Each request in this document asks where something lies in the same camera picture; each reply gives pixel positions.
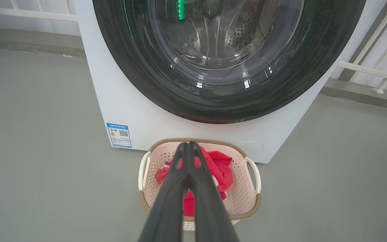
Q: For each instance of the cream perforated laundry basket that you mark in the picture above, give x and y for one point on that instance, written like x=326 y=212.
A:
x=240 y=188

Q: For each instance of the black round washer door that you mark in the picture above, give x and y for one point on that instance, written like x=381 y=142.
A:
x=146 y=67

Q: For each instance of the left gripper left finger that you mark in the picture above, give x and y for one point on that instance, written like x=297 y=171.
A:
x=168 y=208

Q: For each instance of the white metal railing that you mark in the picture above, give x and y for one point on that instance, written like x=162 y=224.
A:
x=29 y=14
x=375 y=70

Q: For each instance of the red garment with white stripes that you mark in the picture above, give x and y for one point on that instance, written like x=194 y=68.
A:
x=220 y=171

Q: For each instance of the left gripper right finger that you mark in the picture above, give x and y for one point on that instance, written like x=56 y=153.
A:
x=210 y=211

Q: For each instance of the blue energy label sticker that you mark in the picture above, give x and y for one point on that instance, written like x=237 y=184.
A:
x=119 y=135

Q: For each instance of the white front-load washing machine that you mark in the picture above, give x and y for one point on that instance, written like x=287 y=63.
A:
x=129 y=101

